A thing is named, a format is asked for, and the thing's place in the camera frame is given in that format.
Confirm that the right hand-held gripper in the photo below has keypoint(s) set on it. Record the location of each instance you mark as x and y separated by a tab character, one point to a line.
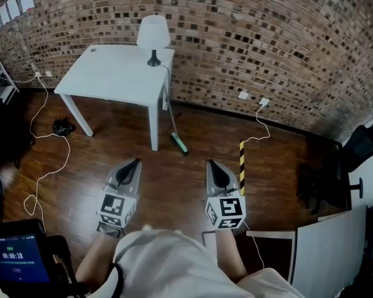
228	208

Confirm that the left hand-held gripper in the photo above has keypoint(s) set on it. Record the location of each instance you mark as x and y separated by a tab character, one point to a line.
113	206

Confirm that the person's right forearm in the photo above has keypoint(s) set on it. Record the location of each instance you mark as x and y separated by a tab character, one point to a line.
230	253

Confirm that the person's left forearm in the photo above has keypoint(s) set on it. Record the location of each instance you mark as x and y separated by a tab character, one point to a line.
94	259

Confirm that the yellow black striped floor tape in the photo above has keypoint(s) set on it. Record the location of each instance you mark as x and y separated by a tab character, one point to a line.
242	166

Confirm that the person's left white shoe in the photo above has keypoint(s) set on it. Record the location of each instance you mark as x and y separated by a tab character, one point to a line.
147	227

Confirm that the black plastic bag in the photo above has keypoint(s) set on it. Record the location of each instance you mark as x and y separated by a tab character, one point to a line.
63	126

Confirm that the person's white shirt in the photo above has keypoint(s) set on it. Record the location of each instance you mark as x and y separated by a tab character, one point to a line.
171	265

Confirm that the white square table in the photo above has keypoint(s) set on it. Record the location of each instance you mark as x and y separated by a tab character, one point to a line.
112	73

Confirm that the black office chair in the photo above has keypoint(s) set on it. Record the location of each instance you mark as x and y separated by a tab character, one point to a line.
360	144
9	135

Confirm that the grey flat board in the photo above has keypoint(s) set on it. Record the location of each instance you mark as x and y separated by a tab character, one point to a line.
329	250

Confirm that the black tablet with blue screen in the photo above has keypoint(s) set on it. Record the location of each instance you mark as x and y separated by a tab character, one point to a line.
17	258

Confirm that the white table lamp black base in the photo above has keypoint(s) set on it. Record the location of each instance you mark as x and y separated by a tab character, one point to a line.
153	31

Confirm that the white metal shelf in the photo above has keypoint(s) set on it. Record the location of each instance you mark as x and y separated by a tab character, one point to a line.
3	82

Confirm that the white furniture frame bar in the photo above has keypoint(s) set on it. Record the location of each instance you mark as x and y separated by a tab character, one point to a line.
270	234

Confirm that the plain white wall socket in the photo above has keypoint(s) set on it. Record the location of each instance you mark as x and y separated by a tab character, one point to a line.
243	95
48	73

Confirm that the white wall socket with plug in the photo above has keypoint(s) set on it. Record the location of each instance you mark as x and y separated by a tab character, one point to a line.
264	102
38	74

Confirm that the black device mount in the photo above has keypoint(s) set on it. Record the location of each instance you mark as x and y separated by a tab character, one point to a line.
62	256

